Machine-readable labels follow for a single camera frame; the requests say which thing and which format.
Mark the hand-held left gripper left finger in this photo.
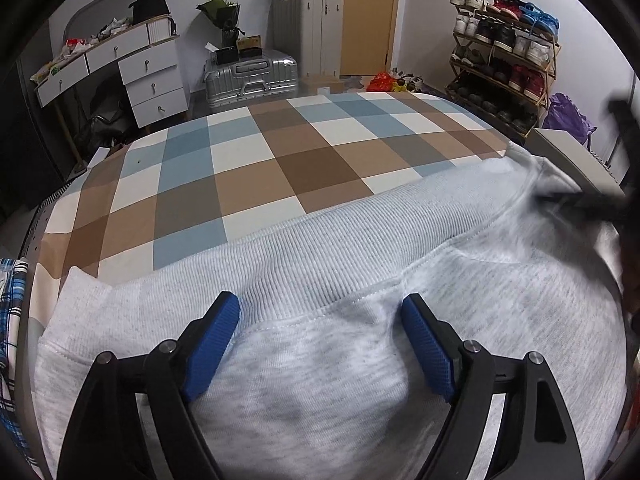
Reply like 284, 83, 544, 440
56, 291, 242, 480

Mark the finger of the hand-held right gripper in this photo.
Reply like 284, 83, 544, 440
606, 95, 640, 196
534, 187, 630, 222

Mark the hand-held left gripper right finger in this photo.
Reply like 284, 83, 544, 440
400, 292, 586, 480

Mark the light grey sweatshirt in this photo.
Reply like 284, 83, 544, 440
32, 152, 631, 480

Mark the purple plastic bag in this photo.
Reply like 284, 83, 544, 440
542, 92, 598, 146

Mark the wooden shoe rack with shoes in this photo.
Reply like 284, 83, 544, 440
445, 0, 563, 133

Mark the checkered bed sheet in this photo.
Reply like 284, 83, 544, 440
22, 91, 521, 321

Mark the blue patterned quilt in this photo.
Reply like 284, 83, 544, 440
0, 257, 31, 466

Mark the orange plastic bag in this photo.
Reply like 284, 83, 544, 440
366, 72, 396, 93

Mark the black chair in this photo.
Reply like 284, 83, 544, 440
87, 80, 133, 151

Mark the silver aluminium suitcase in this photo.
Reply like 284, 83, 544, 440
204, 49, 301, 113

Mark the white drawer desk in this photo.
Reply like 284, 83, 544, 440
32, 15, 191, 131

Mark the brown cardboard box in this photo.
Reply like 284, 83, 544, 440
300, 75, 345, 97

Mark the wooden door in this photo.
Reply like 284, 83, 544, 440
330, 0, 403, 78

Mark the tall light grey suitcase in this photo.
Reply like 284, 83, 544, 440
272, 0, 346, 81

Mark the pile of packets on desk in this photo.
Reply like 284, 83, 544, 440
32, 17, 133, 81

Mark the dark wrapped flower bouquet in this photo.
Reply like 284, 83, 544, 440
196, 0, 242, 48

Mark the arched mirror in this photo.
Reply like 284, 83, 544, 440
65, 0, 138, 41

